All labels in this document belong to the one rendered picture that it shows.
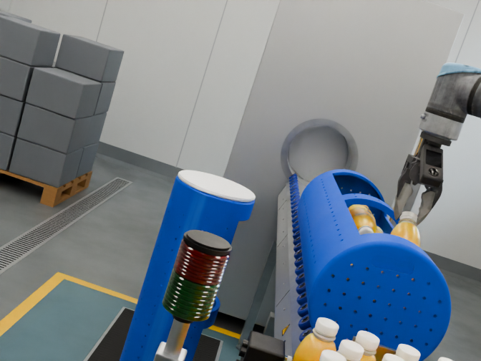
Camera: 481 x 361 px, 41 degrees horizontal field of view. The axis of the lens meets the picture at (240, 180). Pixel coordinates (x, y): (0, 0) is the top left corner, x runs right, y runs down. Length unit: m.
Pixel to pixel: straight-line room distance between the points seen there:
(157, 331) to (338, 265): 1.07
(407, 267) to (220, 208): 0.90
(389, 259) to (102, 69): 3.96
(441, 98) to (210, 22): 5.15
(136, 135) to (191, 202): 4.64
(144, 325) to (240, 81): 4.48
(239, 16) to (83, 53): 1.98
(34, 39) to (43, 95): 0.39
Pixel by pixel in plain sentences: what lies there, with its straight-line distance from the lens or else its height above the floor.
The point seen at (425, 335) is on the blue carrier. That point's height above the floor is 1.07.
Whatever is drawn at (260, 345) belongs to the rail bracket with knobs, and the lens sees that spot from 1.20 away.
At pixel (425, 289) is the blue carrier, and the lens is 1.33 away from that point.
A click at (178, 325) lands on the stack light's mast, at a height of 1.14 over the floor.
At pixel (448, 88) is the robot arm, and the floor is 1.55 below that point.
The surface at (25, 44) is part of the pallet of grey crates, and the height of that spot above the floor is 1.06.
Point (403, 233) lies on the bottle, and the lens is 1.48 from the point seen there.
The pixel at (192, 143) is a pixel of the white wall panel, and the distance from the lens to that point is 6.58.
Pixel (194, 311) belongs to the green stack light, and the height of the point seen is 1.17.
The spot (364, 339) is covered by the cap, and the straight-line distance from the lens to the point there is 1.12.
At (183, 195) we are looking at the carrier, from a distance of 2.10.
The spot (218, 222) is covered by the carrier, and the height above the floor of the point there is 0.95.
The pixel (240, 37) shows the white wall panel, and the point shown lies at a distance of 6.48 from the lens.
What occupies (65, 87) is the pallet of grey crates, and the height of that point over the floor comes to 0.87.
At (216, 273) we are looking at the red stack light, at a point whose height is 1.23.
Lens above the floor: 1.49
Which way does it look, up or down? 11 degrees down
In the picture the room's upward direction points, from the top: 18 degrees clockwise
